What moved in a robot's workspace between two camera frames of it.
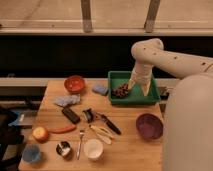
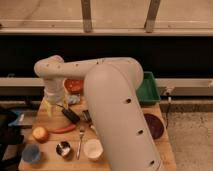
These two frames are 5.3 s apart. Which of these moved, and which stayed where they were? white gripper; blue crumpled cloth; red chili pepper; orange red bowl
Moved: white gripper
Stayed: blue crumpled cloth; red chili pepper; orange red bowl
